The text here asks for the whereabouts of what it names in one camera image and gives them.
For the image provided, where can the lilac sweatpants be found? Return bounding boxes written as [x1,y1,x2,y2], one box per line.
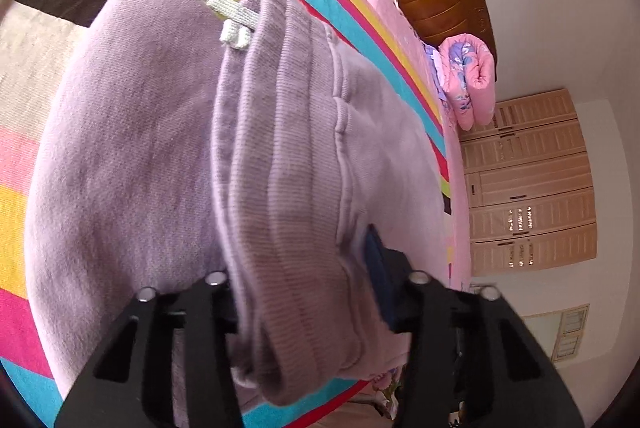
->
[25,0,447,405]

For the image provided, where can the light wooden wardrobe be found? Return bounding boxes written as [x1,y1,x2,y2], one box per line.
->
[460,88,598,276]

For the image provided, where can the rolled pink floral quilt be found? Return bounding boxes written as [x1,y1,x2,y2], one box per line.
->
[438,33,496,131]

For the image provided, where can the purple floral pillow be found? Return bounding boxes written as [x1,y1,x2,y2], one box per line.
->
[423,43,448,106]

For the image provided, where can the pink bed sheet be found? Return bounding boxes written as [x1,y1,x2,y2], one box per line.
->
[367,0,472,291]

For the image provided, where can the white pants drawstring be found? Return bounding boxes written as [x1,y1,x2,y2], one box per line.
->
[201,0,259,50]

